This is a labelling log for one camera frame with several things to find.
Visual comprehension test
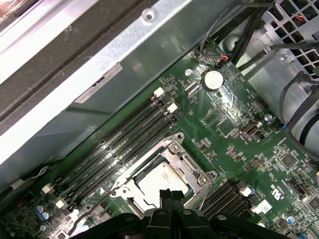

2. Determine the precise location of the silver coin cell battery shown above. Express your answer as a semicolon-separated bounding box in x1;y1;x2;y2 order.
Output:
201;69;225;92

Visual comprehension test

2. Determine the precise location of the green motherboard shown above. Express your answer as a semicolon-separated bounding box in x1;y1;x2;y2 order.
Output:
0;37;319;239

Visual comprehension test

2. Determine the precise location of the RAM slot with black clips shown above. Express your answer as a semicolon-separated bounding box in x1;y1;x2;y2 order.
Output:
68;111;184;212
203;180;244;215
51;97;170;201
224;195;257;220

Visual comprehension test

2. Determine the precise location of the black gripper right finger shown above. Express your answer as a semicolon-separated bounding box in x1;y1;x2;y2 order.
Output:
172;190;274;239

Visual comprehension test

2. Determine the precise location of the silver CPU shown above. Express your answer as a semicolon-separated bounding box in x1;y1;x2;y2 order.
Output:
137;160;191;207

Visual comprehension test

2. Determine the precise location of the internal USB port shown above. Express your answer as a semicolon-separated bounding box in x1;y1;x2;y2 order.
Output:
241;123;260;137

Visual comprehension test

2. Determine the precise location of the black and silver PC case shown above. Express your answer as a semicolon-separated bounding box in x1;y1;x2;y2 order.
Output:
0;0;319;239

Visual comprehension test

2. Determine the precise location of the CPU socket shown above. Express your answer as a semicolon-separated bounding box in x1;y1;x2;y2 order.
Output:
109;131;218;212

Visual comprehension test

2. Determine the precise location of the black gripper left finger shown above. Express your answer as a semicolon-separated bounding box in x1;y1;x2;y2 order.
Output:
71;189;173;239

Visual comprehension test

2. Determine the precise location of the flat black cable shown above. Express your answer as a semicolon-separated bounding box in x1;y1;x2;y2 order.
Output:
278;71;319;161

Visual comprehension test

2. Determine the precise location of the silver metal drive cage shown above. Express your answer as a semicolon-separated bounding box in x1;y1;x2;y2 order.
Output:
245;0;319;105

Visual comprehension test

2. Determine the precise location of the RAM slot with white clips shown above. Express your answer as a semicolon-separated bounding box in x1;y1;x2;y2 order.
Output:
211;186;251;217
41;87;165;195
236;203;264;222
55;102;179;210

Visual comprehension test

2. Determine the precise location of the black sleeved cable bundle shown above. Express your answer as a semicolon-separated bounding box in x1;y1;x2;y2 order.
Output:
231;0;266;66

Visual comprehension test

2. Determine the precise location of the white label sticker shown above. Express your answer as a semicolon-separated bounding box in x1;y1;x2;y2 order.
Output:
74;61;124;105

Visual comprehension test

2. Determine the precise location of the thin black looped wire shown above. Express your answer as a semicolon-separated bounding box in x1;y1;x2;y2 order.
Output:
199;3;235;63

